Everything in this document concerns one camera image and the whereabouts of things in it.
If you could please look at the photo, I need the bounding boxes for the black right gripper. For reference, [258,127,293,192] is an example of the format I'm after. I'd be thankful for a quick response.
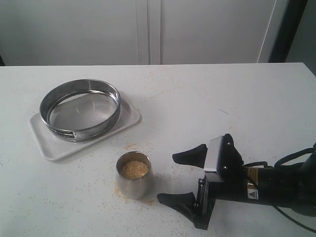
[157,133,246,223]

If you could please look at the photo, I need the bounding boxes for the yellow grain pile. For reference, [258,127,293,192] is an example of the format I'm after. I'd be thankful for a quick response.
[119,160,149,180]

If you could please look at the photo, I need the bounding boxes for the small stainless steel cup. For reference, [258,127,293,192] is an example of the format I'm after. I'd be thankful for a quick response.
[116,151,153,199]

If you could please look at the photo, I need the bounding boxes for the round steel mesh sieve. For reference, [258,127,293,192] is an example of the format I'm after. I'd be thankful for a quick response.
[39,79,121,142]

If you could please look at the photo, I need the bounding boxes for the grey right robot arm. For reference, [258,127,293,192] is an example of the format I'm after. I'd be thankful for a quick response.
[157,134,316,230]

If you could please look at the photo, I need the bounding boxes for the white rectangular plastic tray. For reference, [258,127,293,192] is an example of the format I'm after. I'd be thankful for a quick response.
[29,100,141,161]

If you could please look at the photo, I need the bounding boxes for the white cabinet doors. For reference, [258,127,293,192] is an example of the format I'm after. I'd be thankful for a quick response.
[0,0,288,66]

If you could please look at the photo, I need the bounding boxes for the black camera cable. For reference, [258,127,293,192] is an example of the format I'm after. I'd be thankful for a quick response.
[243,145,316,227]

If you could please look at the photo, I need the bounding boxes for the dark door frame post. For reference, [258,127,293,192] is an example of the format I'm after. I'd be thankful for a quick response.
[268,0,308,63]

